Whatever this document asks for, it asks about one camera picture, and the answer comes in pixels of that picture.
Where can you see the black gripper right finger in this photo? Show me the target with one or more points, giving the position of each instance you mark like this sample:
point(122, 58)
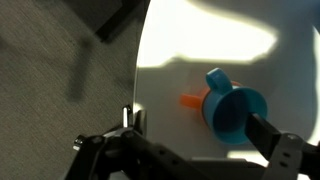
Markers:
point(263, 133)

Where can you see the blue toy cup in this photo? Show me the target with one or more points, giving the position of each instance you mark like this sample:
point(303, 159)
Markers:
point(230, 110)

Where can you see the black table base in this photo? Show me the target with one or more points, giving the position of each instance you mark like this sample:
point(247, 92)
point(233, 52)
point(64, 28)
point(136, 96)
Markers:
point(113, 16)

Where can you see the orange toy cup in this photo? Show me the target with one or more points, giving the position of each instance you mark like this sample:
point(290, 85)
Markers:
point(190, 101)

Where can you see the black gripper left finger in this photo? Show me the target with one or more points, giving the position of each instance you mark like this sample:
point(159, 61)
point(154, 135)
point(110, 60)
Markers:
point(140, 121)

